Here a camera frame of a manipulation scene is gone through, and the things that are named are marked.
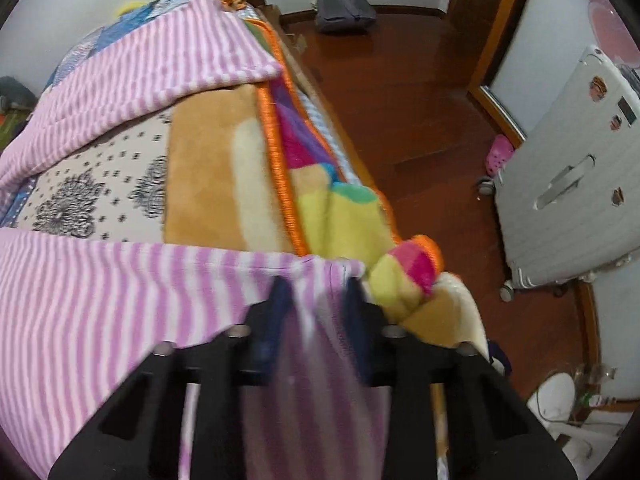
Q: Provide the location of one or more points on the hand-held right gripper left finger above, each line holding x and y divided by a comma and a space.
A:
277, 310

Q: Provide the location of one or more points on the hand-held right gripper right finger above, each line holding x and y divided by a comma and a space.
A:
357, 320

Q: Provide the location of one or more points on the pink striped fleece towel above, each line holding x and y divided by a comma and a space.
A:
125, 285

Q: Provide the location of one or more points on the navy slipper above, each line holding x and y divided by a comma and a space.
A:
500, 357

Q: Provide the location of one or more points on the colourful fleece blanket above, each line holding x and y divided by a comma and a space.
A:
210, 170

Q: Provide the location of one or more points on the white round appliance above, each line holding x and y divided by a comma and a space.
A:
552, 395

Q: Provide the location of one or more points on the blue patchwork quilt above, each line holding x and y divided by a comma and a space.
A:
100, 185

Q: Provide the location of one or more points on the pink clog shoe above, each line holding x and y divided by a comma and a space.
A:
500, 152

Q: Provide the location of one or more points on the white hard-shell suitcase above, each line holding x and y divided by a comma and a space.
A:
560, 210

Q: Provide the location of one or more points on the grey backpack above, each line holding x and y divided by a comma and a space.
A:
345, 5

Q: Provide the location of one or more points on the pile of clutter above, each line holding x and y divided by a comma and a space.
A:
12, 130

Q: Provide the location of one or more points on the yellow curved cushion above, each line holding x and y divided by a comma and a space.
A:
127, 7

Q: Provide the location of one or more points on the wooden door frame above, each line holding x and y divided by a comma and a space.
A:
500, 10

